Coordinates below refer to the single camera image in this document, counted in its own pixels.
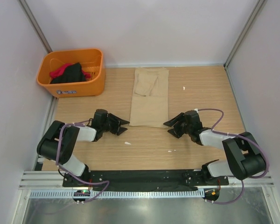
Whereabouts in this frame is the beige t shirt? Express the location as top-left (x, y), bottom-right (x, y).
top-left (130, 68), bottom-right (169, 128)

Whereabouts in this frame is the red t shirt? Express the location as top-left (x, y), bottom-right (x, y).
top-left (49, 64), bottom-right (91, 81)

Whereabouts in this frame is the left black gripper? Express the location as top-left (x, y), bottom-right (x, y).
top-left (101, 113), bottom-right (129, 135)

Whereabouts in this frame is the white slotted cable duct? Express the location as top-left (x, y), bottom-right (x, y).
top-left (29, 189), bottom-right (204, 199)

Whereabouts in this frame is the aluminium frame rail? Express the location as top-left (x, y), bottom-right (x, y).
top-left (19, 171), bottom-right (274, 189)

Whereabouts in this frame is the black t shirt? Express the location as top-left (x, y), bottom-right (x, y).
top-left (49, 63), bottom-right (87, 85)

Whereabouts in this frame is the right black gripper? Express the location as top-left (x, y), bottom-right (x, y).
top-left (164, 112), bottom-right (192, 138)

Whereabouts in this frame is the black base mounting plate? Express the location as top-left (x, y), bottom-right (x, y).
top-left (62, 169), bottom-right (230, 192)

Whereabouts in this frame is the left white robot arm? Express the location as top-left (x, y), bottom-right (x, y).
top-left (36, 109), bottom-right (130, 187)

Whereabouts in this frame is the orange plastic basket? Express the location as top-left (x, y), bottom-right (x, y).
top-left (36, 49), bottom-right (105, 98)

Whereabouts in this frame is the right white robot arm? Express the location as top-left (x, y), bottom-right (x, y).
top-left (164, 109), bottom-right (269, 185)

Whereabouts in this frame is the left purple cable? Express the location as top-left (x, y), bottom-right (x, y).
top-left (55, 119), bottom-right (111, 203)

